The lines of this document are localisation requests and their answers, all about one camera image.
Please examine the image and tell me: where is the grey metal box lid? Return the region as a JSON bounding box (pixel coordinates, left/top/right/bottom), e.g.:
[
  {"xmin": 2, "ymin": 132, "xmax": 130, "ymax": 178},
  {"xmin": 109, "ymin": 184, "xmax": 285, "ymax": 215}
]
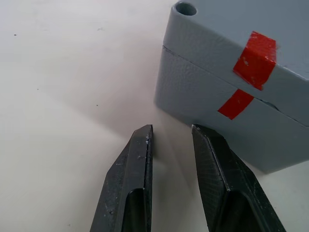
[{"xmin": 162, "ymin": 0, "xmax": 309, "ymax": 124}]

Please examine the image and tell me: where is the grey metal box base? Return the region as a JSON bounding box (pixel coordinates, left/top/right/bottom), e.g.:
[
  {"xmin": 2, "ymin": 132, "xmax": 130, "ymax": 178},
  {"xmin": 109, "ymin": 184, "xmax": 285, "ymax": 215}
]
[{"xmin": 154, "ymin": 45, "xmax": 309, "ymax": 174}]

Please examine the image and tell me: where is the large red tape strip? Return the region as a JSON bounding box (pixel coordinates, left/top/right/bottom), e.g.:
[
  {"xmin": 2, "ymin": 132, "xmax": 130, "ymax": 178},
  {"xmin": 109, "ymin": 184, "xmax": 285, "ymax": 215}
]
[{"xmin": 232, "ymin": 30, "xmax": 277, "ymax": 91}]

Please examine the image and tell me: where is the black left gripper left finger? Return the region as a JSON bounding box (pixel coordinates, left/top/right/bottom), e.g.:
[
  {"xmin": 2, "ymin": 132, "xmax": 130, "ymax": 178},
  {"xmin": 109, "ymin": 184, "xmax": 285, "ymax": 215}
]
[{"xmin": 89, "ymin": 124, "xmax": 154, "ymax": 232}]

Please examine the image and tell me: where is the small red tape strip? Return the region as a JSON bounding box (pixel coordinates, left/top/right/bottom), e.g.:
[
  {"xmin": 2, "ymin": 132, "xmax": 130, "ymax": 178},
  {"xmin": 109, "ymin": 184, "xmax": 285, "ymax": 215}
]
[{"xmin": 217, "ymin": 88, "xmax": 255, "ymax": 120}]

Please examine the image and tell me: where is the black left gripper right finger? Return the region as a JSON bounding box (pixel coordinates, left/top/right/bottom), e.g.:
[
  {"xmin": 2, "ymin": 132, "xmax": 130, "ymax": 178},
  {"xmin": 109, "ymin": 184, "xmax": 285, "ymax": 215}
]
[{"xmin": 192, "ymin": 124, "xmax": 287, "ymax": 232}]

